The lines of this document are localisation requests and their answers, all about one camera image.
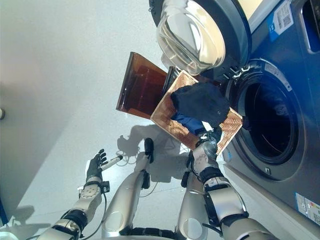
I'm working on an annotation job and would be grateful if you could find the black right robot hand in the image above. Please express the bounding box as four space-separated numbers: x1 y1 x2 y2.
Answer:
195 127 223 151

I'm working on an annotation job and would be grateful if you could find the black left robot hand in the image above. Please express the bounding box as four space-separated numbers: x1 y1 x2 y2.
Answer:
86 149 124 182

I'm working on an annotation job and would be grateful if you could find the blue garment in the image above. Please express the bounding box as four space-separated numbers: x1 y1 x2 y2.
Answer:
171 111 204 134

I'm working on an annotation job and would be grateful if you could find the black fuzzy garment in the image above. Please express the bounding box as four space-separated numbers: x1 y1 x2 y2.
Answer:
169 82 231 126

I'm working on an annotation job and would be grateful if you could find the dark grey washing machine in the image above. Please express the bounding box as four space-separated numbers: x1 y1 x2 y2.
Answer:
212 0 320 226

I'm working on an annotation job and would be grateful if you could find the round washing machine door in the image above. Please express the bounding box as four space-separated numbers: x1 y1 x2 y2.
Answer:
148 0 252 78

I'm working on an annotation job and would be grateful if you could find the silver left robot leg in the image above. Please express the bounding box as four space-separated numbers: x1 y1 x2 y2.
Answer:
101 137 155 238

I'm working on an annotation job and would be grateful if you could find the silver robot leg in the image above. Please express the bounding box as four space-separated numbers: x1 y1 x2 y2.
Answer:
101 137 155 238
174 154 210 238

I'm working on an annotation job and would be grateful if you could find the rectangular wicker laundry basket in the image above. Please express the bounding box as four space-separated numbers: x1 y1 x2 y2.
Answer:
150 69 244 156

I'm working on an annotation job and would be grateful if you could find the silver right robot leg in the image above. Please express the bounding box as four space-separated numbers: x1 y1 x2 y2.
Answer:
174 154 210 238

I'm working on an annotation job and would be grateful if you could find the grey robot torso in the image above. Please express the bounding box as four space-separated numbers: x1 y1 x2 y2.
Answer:
119 226 181 240

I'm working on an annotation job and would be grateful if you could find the energy label sticker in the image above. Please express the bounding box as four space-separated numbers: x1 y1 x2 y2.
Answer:
293 191 320 226

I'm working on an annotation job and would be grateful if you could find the blue code sticker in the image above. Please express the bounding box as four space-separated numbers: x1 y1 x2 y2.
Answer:
267 1 295 43

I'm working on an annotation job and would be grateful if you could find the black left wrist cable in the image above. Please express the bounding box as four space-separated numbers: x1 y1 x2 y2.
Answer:
79 181 111 238

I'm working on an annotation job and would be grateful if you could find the white floor cable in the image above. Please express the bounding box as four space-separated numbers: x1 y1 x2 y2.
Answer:
116 134 161 198

